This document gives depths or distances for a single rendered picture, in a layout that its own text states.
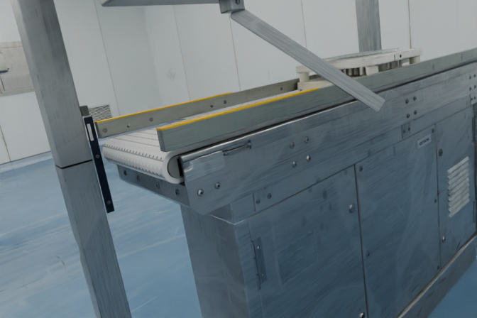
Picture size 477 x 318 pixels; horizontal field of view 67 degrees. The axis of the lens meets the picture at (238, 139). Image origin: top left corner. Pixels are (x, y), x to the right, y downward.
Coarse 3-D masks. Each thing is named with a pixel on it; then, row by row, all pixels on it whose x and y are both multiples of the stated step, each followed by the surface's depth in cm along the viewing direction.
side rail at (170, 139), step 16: (416, 64) 92; (432, 64) 98; (448, 64) 104; (368, 80) 79; (384, 80) 83; (400, 80) 88; (304, 96) 66; (320, 96) 69; (336, 96) 72; (240, 112) 57; (256, 112) 59; (272, 112) 62; (288, 112) 64; (176, 128) 50; (192, 128) 52; (208, 128) 54; (224, 128) 55; (240, 128) 57; (160, 144) 50; (176, 144) 50
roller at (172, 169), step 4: (172, 156) 52; (176, 156) 52; (172, 160) 51; (176, 160) 52; (168, 164) 51; (172, 164) 51; (176, 164) 52; (180, 164) 52; (168, 168) 51; (172, 168) 51; (176, 168) 52; (180, 168) 52; (168, 172) 52; (172, 172) 52; (176, 172) 52; (180, 172) 52; (172, 176) 52; (176, 176) 52; (180, 176) 52
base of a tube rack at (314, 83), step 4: (312, 80) 103; (316, 80) 101; (320, 80) 99; (324, 80) 97; (300, 84) 102; (304, 84) 101; (308, 84) 100; (312, 84) 99; (316, 84) 98; (320, 84) 97; (324, 84) 96; (328, 84) 95; (300, 88) 103; (304, 88) 102; (308, 88) 101
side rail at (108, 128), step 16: (288, 80) 102; (224, 96) 88; (240, 96) 92; (256, 96) 95; (160, 112) 78; (176, 112) 80; (192, 112) 83; (96, 128) 71; (112, 128) 72; (128, 128) 74
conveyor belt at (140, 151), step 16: (304, 112) 69; (256, 128) 62; (112, 144) 68; (128, 144) 63; (144, 144) 60; (192, 144) 54; (208, 144) 56; (112, 160) 68; (128, 160) 60; (144, 160) 56; (160, 160) 52; (160, 176) 52
